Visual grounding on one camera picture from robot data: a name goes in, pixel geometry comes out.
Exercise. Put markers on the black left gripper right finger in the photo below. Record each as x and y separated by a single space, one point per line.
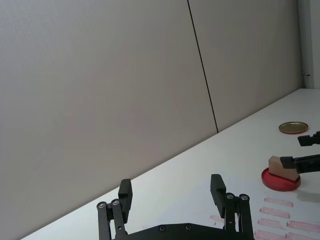
220 197

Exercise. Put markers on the small metal wall fixture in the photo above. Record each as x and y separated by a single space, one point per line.
306 74

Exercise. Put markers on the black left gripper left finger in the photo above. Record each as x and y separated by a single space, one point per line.
123 200

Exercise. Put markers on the round gold tin lid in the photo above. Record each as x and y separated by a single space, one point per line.
293 127

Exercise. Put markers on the wooden stamp block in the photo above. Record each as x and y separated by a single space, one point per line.
281 168

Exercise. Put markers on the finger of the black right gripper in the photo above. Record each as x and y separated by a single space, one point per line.
308 140
302 163

